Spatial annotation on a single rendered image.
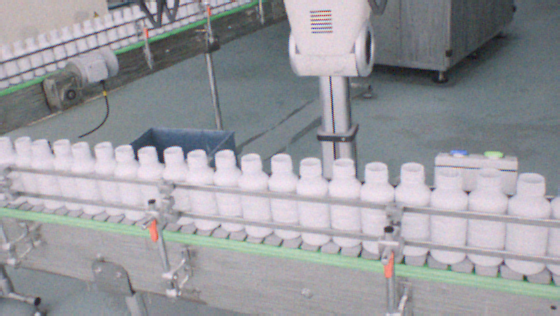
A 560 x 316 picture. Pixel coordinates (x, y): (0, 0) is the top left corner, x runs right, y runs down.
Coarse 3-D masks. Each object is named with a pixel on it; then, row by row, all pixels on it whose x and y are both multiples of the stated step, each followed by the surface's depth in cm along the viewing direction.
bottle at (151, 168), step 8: (144, 152) 119; (152, 152) 116; (144, 160) 116; (152, 160) 116; (144, 168) 117; (152, 168) 117; (160, 168) 118; (144, 176) 116; (152, 176) 116; (160, 176) 117; (144, 192) 118; (152, 192) 118; (144, 200) 120; (160, 200) 119
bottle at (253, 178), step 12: (252, 156) 109; (252, 168) 106; (240, 180) 108; (252, 180) 106; (264, 180) 107; (252, 204) 108; (264, 204) 108; (252, 216) 109; (264, 216) 109; (252, 228) 110; (264, 228) 110
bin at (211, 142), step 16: (160, 128) 187; (176, 128) 184; (192, 128) 182; (128, 144) 177; (144, 144) 185; (160, 144) 190; (176, 144) 187; (192, 144) 184; (208, 144) 181; (224, 144) 170; (160, 160) 193
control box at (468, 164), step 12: (444, 156) 107; (456, 156) 107; (468, 156) 107; (480, 156) 107; (492, 156) 104; (504, 156) 104; (456, 168) 105; (468, 168) 104; (480, 168) 103; (492, 168) 102; (504, 168) 101; (516, 168) 101; (468, 180) 104; (504, 180) 102; (516, 180) 101
